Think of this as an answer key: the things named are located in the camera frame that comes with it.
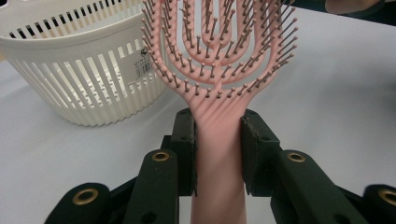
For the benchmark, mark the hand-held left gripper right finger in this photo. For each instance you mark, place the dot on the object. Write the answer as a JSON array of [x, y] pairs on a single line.
[[260, 155]]

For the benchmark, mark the white slatted plastic basket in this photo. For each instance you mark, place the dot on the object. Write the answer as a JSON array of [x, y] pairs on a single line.
[[77, 81]]

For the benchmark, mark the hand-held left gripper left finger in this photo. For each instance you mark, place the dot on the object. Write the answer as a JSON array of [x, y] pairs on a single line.
[[183, 152]]

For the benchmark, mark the pink hairbrush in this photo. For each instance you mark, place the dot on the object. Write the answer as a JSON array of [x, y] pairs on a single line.
[[218, 93]]

